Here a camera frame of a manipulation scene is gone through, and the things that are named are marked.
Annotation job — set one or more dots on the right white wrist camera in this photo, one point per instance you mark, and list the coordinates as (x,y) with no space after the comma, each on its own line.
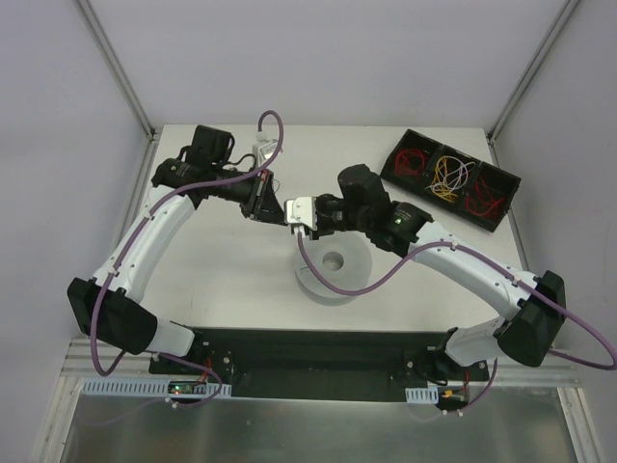
(300,215)

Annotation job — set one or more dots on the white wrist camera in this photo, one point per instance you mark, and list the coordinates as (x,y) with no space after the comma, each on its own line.
(300,215)
(264,148)

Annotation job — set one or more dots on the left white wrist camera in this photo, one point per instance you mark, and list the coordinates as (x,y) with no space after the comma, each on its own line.
(264,148)

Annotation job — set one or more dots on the white cable duct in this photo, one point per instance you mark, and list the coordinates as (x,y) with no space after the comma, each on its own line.
(426,395)
(154,388)

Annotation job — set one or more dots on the black three-compartment bin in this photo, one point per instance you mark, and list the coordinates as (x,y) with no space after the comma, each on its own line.
(465,186)

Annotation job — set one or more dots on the right white cable duct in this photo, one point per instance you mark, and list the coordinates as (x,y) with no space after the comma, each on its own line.
(426,395)

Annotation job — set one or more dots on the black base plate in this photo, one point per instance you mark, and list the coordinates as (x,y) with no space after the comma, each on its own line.
(321,365)

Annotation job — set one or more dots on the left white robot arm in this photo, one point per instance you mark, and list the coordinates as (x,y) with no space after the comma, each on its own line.
(107,306)

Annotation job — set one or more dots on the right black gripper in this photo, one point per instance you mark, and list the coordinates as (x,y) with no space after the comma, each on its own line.
(319,220)

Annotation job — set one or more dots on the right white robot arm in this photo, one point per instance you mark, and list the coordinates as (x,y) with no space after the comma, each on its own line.
(526,324)

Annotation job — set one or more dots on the grey plastic spool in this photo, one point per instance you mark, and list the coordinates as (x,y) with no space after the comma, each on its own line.
(343,259)

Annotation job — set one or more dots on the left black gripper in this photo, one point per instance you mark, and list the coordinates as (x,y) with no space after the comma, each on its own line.
(257,197)

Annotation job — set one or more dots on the left white cable duct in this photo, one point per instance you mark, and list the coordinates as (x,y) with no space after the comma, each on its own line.
(154,388)

